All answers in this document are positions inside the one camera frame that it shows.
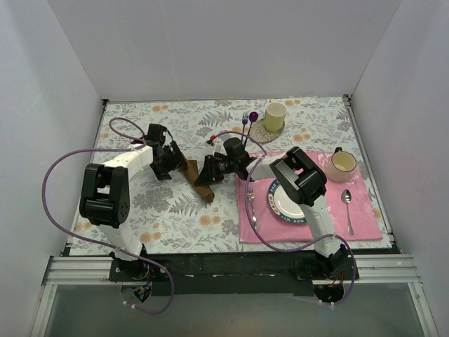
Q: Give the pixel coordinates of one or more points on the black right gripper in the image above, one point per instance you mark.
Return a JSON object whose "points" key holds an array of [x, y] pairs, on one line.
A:
{"points": [[212, 168]]}

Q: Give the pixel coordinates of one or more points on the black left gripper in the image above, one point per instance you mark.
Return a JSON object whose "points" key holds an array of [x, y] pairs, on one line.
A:
{"points": [[174, 160]]}

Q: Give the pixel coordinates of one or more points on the brown cloth napkin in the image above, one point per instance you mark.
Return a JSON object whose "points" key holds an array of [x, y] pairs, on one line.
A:
{"points": [[191, 173]]}

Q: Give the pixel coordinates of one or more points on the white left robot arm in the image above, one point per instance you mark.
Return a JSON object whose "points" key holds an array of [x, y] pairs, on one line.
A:
{"points": [[105, 194]]}

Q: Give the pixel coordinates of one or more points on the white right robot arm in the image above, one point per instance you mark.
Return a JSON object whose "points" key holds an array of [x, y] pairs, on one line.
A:
{"points": [[305, 185]]}

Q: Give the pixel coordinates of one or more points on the silver metal fork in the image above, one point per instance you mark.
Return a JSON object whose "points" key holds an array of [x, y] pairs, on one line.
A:
{"points": [[251, 199]]}

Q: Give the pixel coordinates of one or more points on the speckled round coaster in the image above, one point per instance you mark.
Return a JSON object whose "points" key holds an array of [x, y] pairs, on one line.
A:
{"points": [[260, 134]]}

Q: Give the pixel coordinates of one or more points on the purple plastic fork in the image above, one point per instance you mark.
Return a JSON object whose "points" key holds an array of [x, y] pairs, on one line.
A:
{"points": [[244, 121]]}

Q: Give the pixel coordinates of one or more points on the floral tablecloth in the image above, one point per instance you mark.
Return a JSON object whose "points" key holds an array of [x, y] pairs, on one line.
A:
{"points": [[170, 217]]}

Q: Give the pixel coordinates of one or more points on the purple plastic spoon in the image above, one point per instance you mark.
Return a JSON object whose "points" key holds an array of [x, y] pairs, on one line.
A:
{"points": [[252, 118]]}

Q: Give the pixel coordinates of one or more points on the white plate green rim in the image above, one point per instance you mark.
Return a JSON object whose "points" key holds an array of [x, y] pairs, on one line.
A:
{"points": [[282, 206]]}

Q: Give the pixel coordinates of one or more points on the pale yellow cup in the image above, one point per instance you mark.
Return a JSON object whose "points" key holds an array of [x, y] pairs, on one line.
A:
{"points": [[275, 113]]}

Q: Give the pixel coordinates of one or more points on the cream mug dark rim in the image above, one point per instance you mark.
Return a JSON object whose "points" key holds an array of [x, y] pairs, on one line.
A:
{"points": [[340, 165]]}

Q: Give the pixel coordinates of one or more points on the silver metal spoon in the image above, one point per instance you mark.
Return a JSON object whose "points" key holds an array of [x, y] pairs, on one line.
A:
{"points": [[346, 199]]}

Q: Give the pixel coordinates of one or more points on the pink floral placemat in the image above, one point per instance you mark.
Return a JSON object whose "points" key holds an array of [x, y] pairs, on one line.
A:
{"points": [[363, 219]]}

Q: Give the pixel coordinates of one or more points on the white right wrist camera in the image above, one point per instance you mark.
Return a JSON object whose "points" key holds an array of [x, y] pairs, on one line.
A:
{"points": [[216, 145]]}

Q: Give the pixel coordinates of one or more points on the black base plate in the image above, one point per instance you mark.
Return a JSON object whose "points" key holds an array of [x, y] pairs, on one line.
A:
{"points": [[238, 273]]}

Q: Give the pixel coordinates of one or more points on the aluminium front rail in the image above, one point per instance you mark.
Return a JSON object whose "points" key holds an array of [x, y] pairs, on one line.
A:
{"points": [[372, 269]]}

